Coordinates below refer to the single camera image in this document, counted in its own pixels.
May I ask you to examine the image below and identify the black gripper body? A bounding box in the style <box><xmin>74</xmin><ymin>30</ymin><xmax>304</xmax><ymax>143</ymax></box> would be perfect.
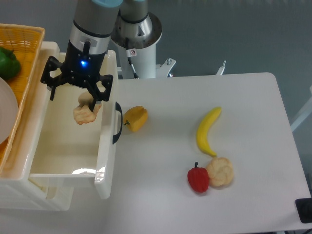
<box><xmin>40</xmin><ymin>42</ymin><xmax>114</xmax><ymax>101</ymax></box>

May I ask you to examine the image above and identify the square bread piece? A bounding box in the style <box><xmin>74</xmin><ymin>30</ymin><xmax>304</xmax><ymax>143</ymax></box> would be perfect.
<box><xmin>73</xmin><ymin>92</ymin><xmax>102</xmax><ymax>125</ymax></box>

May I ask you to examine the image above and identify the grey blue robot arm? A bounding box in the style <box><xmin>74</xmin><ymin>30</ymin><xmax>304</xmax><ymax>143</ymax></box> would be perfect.
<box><xmin>40</xmin><ymin>0</ymin><xmax>148</xmax><ymax>111</ymax></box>

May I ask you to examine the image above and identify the upper white drawer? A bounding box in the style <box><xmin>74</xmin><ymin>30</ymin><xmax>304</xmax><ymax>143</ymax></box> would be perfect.
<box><xmin>30</xmin><ymin>50</ymin><xmax>119</xmax><ymax>199</ymax></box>

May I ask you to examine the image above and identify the white drawer cabinet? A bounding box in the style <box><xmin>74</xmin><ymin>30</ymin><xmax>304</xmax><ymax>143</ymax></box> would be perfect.
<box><xmin>0</xmin><ymin>42</ymin><xmax>74</xmax><ymax>211</ymax></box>

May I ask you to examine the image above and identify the round bread roll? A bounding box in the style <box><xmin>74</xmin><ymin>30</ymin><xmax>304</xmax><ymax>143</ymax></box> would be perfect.
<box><xmin>206</xmin><ymin>157</ymin><xmax>234</xmax><ymax>187</ymax></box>

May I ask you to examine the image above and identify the green bell pepper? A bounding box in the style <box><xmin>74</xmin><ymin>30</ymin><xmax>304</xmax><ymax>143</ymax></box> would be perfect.
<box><xmin>0</xmin><ymin>47</ymin><xmax>21</xmax><ymax>80</ymax></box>

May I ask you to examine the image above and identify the white plate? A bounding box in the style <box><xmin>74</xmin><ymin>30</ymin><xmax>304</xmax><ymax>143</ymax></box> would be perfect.
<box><xmin>0</xmin><ymin>78</ymin><xmax>18</xmax><ymax>143</ymax></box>

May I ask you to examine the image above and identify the yellow bell pepper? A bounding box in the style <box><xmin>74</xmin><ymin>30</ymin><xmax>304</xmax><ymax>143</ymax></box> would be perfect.
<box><xmin>123</xmin><ymin>106</ymin><xmax>148</xmax><ymax>132</ymax></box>

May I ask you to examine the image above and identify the orange woven basket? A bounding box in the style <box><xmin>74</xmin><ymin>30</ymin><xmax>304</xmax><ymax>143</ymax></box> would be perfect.
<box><xmin>0</xmin><ymin>23</ymin><xmax>45</xmax><ymax>170</ymax></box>

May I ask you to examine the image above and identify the yellow banana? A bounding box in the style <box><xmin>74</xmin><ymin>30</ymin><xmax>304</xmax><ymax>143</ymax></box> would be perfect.
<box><xmin>196</xmin><ymin>107</ymin><xmax>222</xmax><ymax>157</ymax></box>

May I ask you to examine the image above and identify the red bell pepper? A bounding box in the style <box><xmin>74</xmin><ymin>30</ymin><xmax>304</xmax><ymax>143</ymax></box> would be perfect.
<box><xmin>187</xmin><ymin>161</ymin><xmax>209</xmax><ymax>193</ymax></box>

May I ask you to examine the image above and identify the black device at edge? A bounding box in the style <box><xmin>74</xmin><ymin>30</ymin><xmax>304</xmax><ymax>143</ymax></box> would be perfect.
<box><xmin>295</xmin><ymin>197</ymin><xmax>312</xmax><ymax>223</ymax></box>

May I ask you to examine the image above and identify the black drawer handle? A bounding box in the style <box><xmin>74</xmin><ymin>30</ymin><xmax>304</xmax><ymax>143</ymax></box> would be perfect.
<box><xmin>112</xmin><ymin>102</ymin><xmax>123</xmax><ymax>144</ymax></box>

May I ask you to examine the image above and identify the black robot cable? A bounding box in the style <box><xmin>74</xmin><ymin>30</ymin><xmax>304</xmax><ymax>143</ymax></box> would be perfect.
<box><xmin>124</xmin><ymin>37</ymin><xmax>140</xmax><ymax>79</ymax></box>

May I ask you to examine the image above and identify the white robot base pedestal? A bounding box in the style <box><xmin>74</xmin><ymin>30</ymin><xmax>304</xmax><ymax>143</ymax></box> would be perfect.
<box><xmin>111</xmin><ymin>13</ymin><xmax>176</xmax><ymax>79</ymax></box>

